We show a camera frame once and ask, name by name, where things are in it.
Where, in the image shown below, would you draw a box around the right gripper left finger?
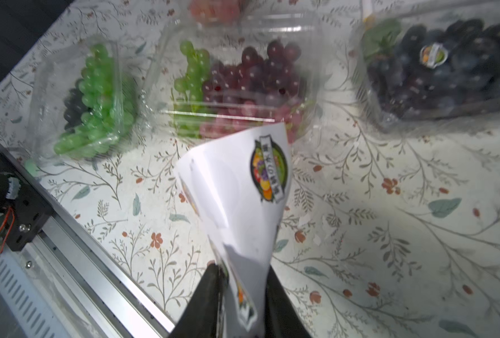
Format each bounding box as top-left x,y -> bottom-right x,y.
168,264 -> 223,338

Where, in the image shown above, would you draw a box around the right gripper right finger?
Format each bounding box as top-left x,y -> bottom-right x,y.
265,267 -> 311,338

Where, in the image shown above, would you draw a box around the clear box red green grapes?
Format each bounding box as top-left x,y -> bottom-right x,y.
140,14 -> 323,142

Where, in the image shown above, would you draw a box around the clear box green black grapes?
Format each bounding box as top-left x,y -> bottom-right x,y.
26,35 -> 137,163

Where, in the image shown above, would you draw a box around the clear box blueberries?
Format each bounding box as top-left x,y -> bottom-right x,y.
351,1 -> 500,136

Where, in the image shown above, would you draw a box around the clear box red peaches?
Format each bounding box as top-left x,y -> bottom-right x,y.
178,0 -> 250,27

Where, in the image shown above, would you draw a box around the aluminium front rail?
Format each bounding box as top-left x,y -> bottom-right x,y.
0,144 -> 175,337

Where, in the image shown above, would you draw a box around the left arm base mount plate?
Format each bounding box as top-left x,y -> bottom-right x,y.
0,152 -> 53,254

